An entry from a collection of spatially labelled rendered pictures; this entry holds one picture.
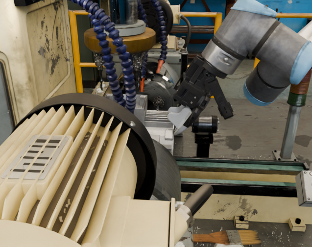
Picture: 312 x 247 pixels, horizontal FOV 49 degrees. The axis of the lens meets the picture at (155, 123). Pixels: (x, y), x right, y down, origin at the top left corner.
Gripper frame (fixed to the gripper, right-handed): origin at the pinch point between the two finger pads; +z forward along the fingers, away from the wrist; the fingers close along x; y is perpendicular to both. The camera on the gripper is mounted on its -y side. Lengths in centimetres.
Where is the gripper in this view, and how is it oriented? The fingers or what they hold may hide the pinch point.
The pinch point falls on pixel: (179, 132)
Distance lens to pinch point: 91.1
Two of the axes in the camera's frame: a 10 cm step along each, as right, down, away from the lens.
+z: -5.0, 7.6, 4.2
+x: -0.7, 4.5, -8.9
